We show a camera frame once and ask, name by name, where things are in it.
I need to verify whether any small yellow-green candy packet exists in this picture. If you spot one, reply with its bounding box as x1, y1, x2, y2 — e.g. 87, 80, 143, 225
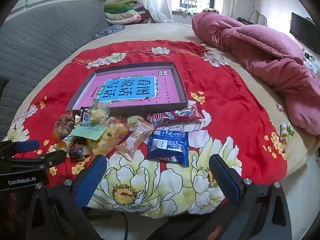
127, 115, 145, 125

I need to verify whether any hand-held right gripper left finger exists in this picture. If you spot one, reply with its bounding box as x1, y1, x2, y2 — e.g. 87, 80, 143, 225
25, 154, 108, 240

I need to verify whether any clear green chip packet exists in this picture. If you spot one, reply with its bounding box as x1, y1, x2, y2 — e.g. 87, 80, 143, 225
86, 99, 110, 125

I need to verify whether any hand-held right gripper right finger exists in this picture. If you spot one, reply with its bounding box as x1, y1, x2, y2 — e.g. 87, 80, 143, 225
209, 154, 293, 240

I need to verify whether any beige bed sheet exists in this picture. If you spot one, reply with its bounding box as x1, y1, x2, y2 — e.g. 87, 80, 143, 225
10, 21, 320, 170

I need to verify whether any yellow rice cracker packet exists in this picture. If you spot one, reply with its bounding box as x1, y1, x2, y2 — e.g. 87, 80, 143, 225
91, 116, 130, 157

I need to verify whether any blue cookie packet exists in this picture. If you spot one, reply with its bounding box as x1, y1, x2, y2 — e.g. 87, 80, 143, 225
146, 129, 190, 167

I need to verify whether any pink quilt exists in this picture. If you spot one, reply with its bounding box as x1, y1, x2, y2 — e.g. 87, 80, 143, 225
191, 11, 320, 137

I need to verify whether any shallow cardboard box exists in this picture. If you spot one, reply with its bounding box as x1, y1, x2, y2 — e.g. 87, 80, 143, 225
65, 61, 188, 117

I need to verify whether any mint green label packet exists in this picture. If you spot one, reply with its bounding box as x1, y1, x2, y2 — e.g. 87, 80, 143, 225
71, 123, 108, 142

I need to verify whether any yellow egg roll packet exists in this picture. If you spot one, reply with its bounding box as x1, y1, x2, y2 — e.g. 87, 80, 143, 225
49, 132, 78, 155

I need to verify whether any small brown cake packet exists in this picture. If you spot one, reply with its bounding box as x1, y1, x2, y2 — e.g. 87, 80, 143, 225
67, 146, 92, 161

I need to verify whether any red snack packet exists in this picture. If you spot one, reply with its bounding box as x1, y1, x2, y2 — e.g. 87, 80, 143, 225
147, 104, 203, 128

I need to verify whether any small yellow snack packet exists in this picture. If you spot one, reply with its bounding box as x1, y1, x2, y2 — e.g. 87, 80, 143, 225
279, 121, 289, 139

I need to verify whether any pile of folded clothes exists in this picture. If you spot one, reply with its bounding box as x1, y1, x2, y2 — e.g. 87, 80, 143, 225
104, 0, 150, 25

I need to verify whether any orange nut packet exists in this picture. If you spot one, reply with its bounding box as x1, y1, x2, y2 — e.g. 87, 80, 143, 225
51, 112, 77, 140

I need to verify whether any pink book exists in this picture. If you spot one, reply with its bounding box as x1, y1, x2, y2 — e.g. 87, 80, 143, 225
75, 66, 184, 108

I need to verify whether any peach wafer packet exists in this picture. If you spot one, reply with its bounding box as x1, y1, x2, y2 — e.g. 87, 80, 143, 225
115, 120, 155, 162

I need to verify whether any blue patterned cloth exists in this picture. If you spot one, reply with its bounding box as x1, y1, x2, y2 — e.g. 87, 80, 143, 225
94, 24, 125, 39

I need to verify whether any black cable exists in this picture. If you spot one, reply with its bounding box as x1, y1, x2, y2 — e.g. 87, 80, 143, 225
121, 212, 129, 240

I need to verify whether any black television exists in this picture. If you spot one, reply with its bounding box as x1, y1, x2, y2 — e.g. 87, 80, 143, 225
289, 12, 318, 54

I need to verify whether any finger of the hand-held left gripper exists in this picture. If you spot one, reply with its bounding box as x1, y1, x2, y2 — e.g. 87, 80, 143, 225
0, 140, 40, 155
7, 149, 67, 168

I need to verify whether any red floral blanket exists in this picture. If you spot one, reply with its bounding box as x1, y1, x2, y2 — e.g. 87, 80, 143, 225
5, 40, 288, 217

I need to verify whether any light crumpled cloth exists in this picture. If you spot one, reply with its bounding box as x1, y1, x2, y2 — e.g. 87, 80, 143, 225
179, 7, 208, 18

